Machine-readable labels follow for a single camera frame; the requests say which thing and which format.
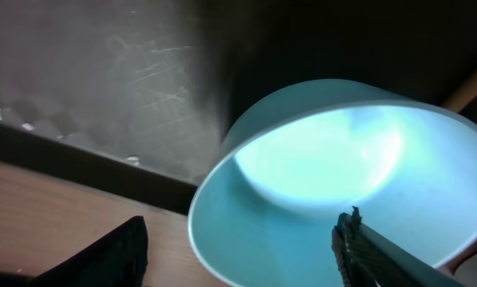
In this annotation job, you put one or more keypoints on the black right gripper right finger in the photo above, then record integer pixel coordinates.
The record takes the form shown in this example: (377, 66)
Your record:
(367, 259)

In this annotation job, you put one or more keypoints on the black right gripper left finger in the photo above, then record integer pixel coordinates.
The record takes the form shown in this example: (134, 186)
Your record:
(119, 259)

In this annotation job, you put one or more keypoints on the light blue bowl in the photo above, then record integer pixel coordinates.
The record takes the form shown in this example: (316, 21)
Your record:
(301, 156)

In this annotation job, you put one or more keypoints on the wooden chopstick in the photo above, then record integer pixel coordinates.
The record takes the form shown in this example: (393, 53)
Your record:
(463, 95)

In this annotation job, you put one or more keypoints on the brown serving tray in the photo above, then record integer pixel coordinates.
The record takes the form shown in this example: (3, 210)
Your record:
(135, 97)

